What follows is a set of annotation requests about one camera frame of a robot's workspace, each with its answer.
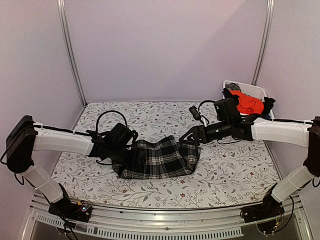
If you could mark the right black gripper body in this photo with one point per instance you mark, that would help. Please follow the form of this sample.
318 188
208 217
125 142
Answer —
212 135

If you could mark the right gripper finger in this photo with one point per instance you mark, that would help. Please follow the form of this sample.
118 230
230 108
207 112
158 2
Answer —
191 134
190 141

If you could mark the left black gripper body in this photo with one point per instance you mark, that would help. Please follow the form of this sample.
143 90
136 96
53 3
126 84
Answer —
118 156

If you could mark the black white plaid skirt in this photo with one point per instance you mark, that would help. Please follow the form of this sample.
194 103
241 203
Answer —
164 159

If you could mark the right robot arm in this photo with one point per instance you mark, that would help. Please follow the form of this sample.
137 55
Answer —
257 127

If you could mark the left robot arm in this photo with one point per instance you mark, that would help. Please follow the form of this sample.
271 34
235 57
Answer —
28 137

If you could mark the red orange garment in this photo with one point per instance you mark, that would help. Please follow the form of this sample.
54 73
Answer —
247 104

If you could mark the grey garment in bin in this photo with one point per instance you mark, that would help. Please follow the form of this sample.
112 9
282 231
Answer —
231 86

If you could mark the floral patterned table mat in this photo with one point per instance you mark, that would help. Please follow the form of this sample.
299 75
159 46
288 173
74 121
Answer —
227 174

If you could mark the black garment in bin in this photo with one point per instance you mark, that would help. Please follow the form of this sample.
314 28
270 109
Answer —
268 104

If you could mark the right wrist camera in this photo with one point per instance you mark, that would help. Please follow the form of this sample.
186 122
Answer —
195 114

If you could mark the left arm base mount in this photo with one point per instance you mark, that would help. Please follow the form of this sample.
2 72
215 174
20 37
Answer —
79 211

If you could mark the right aluminium frame post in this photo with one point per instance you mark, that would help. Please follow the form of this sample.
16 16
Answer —
270 6

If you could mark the aluminium frame post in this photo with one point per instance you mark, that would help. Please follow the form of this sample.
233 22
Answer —
61 7
270 6

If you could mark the aluminium front rail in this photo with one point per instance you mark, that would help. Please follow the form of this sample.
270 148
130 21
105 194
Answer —
110 222

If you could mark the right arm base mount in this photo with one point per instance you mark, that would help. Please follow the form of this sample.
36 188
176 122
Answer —
269 208

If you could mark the left aluminium frame post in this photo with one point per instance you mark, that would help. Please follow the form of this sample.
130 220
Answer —
61 7

